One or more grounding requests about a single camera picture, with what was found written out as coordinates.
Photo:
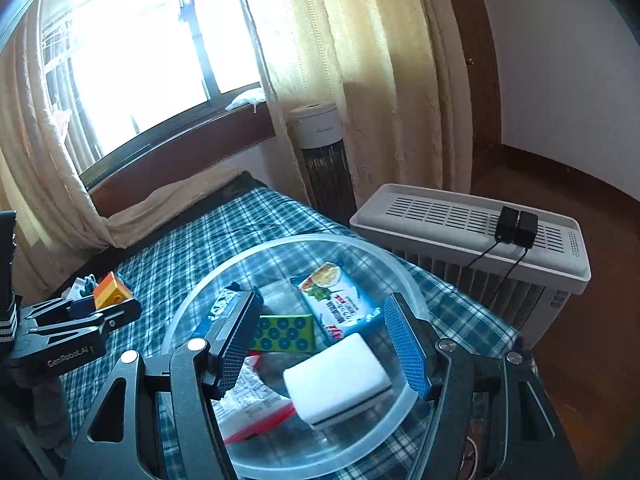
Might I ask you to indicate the blue foil snack packet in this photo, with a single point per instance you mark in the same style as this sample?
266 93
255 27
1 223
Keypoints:
220 309

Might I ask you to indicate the white air purifier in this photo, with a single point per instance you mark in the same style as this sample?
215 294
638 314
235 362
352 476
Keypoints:
451 235

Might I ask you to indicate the beige right curtain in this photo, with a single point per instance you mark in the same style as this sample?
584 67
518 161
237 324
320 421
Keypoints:
396 72

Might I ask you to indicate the red white snack packet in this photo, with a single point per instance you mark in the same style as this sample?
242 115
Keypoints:
251 407

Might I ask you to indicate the black power adapter left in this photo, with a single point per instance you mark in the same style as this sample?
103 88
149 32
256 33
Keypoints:
507 225

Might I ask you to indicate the teal cloth with white ribbon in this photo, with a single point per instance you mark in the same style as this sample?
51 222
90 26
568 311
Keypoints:
89 285

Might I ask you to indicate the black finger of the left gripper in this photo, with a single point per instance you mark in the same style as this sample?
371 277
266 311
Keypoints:
117 315

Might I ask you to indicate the white tower fan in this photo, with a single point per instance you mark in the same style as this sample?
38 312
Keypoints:
318 132

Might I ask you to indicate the beige curtain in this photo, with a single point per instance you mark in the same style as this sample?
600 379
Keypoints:
396 72
58 228

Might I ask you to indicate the blue plaid bed sheet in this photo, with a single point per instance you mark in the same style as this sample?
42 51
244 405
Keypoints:
262 239

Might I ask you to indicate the clear round plastic basin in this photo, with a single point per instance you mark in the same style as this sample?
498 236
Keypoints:
293 450

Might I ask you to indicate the white cloth on sill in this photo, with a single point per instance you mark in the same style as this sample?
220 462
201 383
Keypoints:
252 97

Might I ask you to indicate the blue wet wipes pack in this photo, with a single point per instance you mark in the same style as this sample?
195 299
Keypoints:
338 304

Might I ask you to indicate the green dotted box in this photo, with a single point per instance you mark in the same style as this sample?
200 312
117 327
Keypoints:
284 333

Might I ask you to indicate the black power adapter right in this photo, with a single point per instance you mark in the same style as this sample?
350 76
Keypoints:
526 230

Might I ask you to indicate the brown wooden windowsill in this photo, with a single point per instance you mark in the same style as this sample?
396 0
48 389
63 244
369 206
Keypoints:
183 156

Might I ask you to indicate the white sponge block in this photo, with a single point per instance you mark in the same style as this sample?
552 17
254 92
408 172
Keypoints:
337 383

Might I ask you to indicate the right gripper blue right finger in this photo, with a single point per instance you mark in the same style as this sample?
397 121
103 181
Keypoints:
415 343

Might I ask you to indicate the orange yellow toy block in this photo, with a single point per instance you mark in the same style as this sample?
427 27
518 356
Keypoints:
111 290

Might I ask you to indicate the white medicine box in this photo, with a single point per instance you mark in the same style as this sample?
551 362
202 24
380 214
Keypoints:
74 292

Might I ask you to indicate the grey gloved left hand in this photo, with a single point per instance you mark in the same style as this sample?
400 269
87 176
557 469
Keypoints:
43 409

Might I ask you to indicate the dark window frame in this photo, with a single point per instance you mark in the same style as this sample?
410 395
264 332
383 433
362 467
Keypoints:
125 76

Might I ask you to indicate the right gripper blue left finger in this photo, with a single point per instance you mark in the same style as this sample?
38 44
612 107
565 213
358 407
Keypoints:
229 343

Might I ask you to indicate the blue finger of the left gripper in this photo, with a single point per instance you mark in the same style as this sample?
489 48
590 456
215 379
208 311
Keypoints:
81 308

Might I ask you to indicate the black power adapter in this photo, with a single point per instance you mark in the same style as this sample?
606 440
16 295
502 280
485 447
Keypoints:
526 230
507 225

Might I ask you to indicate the beige left curtain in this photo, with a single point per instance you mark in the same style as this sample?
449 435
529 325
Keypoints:
58 228

